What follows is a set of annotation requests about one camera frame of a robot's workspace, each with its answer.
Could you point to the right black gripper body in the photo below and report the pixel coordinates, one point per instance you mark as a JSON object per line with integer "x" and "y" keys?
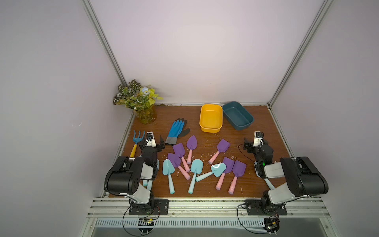
{"x": 250, "y": 145}

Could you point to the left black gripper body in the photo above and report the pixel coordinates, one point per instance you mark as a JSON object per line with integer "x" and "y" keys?
{"x": 158, "y": 148}

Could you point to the purple square shovel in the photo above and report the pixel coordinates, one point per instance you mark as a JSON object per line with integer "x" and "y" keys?
{"x": 229, "y": 166}
{"x": 238, "y": 171}
{"x": 180, "y": 151}
{"x": 222, "y": 147}

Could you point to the teal plastic storage box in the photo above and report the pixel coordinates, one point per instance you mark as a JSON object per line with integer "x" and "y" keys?
{"x": 237, "y": 115}

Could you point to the purple pointed shovel top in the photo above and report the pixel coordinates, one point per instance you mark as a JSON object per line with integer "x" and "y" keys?
{"x": 191, "y": 145}

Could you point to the purple pointed shovel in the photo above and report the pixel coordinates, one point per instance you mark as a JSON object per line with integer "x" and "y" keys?
{"x": 191, "y": 145}
{"x": 176, "y": 161}

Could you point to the yellow plastic storage box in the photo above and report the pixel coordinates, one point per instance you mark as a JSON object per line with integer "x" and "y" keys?
{"x": 211, "y": 118}

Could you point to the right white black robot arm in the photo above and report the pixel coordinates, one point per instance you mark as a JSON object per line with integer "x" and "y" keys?
{"x": 303, "y": 179}

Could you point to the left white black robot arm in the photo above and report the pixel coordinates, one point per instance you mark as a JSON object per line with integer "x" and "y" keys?
{"x": 123, "y": 178}

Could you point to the purple pointed shovel lower left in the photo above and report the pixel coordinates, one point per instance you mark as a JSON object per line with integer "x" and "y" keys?
{"x": 176, "y": 161}

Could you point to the blue grey gardening glove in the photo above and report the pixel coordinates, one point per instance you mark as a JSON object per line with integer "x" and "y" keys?
{"x": 177, "y": 130}

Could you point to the teal shovel lying sideways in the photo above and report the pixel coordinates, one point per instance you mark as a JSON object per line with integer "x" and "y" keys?
{"x": 216, "y": 170}

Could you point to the artificial plant in glass vase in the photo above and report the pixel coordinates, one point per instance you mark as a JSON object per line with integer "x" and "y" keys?
{"x": 141, "y": 100}

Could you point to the left small circuit board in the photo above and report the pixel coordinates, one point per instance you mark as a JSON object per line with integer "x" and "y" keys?
{"x": 146, "y": 225}

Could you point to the small circuit board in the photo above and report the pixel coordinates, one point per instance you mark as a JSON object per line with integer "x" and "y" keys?
{"x": 146, "y": 225}
{"x": 272, "y": 224}

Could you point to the right small circuit board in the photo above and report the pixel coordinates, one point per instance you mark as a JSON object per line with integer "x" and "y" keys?
{"x": 272, "y": 224}

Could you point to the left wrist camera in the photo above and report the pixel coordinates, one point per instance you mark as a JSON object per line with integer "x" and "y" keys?
{"x": 150, "y": 140}

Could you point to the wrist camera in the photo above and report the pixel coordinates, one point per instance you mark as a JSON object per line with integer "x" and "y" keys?
{"x": 258, "y": 137}
{"x": 150, "y": 140}

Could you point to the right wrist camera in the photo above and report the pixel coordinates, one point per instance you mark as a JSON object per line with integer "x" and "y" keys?
{"x": 258, "y": 137}

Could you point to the blue rake yellow handle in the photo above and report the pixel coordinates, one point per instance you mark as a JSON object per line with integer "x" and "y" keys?
{"x": 136, "y": 139}

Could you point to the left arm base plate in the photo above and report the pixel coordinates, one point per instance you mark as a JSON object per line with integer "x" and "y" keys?
{"x": 161, "y": 206}

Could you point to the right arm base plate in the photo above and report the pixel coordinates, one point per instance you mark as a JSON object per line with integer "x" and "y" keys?
{"x": 254, "y": 207}

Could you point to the aluminium front rail frame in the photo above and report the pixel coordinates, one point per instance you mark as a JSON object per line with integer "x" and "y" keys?
{"x": 204, "y": 213}

